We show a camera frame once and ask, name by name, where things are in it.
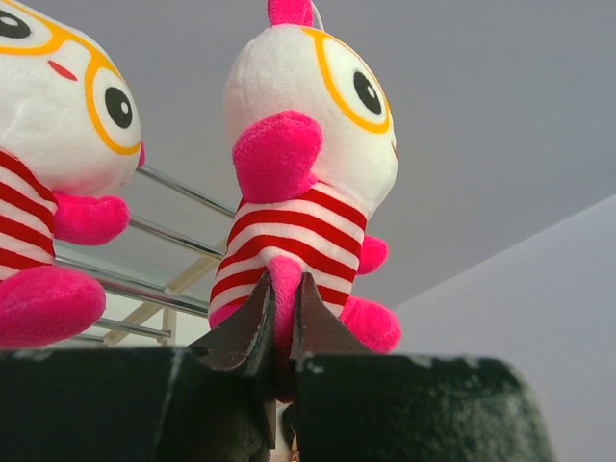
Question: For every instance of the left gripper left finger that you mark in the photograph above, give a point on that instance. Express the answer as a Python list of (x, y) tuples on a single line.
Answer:
[(244, 340)]

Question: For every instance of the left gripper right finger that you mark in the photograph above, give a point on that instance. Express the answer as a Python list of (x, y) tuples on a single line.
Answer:
[(316, 330)]

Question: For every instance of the pink glasses plush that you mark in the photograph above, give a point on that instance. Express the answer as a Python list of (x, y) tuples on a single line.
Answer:
[(70, 139), (315, 153)]

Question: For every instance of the cream two-tier shelf rack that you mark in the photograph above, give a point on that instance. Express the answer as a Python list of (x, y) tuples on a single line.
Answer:
[(158, 273)]

